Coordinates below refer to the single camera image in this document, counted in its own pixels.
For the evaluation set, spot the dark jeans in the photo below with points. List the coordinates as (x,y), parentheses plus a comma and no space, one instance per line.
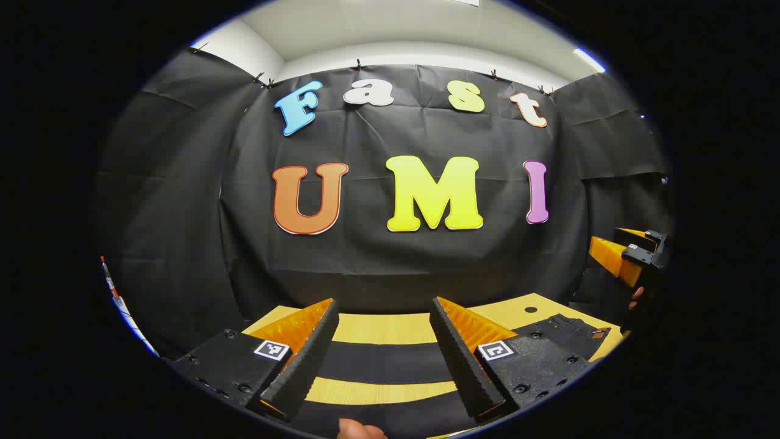
(384,363)

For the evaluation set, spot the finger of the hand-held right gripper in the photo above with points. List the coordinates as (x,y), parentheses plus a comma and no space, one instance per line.
(634,236)
(609,259)

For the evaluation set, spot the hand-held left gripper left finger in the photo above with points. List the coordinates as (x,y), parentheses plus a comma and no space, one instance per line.
(308,366)

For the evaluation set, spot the red and white pole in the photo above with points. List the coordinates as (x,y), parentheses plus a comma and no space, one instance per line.
(111,283)

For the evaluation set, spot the black backdrop cloth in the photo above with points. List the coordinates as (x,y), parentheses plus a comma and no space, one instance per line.
(365,262)

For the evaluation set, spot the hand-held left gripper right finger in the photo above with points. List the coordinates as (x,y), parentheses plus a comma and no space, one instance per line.
(460,366)

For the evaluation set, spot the ceiling light strip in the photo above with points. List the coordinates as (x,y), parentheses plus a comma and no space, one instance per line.
(588,60)

